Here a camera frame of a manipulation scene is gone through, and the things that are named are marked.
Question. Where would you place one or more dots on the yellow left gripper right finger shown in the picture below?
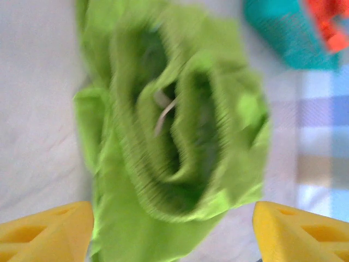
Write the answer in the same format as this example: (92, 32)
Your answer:
(300, 237)

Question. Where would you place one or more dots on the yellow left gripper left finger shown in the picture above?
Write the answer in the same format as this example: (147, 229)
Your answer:
(41, 234)

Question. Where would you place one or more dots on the lime green shorts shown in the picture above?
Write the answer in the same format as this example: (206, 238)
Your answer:
(169, 136)

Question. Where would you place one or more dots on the orange shorts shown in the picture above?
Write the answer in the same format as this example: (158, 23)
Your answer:
(330, 24)

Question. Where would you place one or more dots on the teal plastic basket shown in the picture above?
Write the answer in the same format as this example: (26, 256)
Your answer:
(289, 32)

